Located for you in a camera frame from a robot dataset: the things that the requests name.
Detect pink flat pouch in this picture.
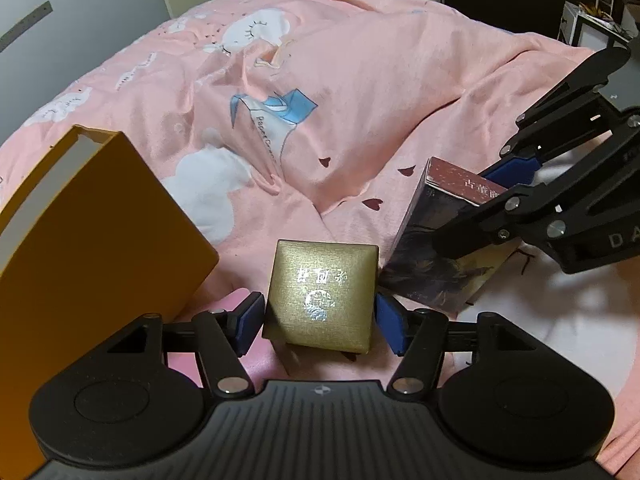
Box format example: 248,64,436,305
168,287,291,391

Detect dark illustrated book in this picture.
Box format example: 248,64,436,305
378,157,518,314

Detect orange cardboard box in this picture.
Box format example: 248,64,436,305
1,126,218,479

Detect gold jewelry box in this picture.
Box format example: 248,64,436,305
262,240,378,354

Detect pink patterned duvet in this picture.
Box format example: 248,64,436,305
1,0,589,313

